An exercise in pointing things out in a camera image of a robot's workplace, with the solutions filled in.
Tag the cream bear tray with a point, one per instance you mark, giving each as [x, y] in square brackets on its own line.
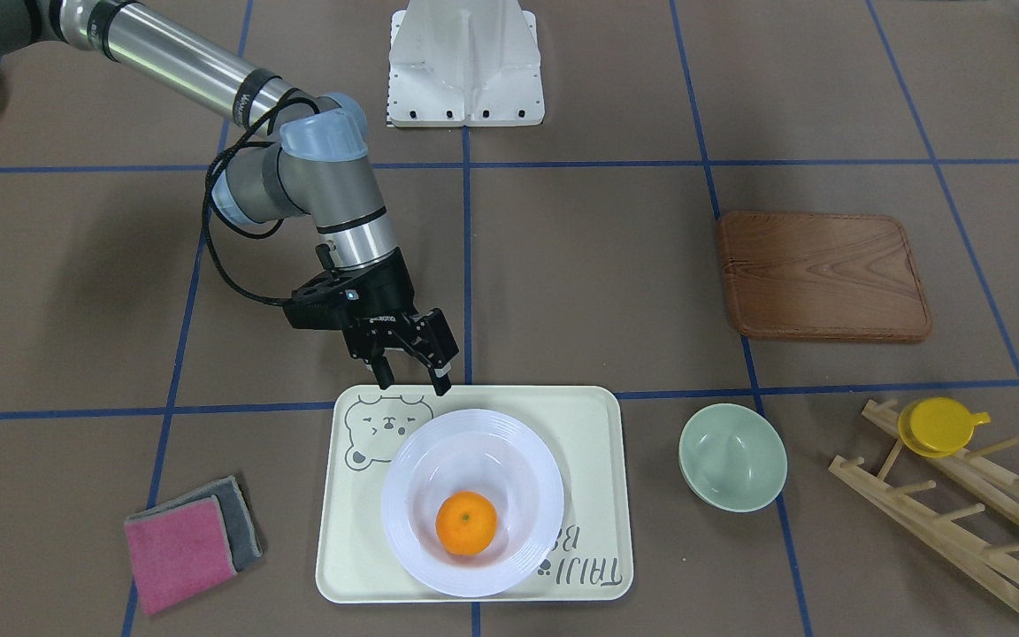
[591, 557]

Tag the pink cloth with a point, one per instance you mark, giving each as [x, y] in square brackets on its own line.
[179, 553]

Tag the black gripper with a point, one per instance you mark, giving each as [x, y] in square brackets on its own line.
[388, 294]

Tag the wooden dish rack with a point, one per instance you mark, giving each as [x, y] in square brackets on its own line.
[981, 538]

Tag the yellow mug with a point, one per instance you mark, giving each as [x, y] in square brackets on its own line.
[938, 427]

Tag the white round plate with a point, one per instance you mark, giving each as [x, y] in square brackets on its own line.
[489, 454]

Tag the grey cloth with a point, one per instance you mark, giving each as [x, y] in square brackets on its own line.
[240, 532]

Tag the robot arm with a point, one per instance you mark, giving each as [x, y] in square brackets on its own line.
[297, 156]

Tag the wooden cutting board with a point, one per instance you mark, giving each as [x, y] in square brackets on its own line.
[821, 277]

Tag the green bowl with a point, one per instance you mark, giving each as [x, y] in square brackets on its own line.
[732, 458]

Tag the orange fruit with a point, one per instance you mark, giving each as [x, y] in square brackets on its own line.
[466, 524]

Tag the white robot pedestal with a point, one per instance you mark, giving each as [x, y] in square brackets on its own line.
[464, 64]

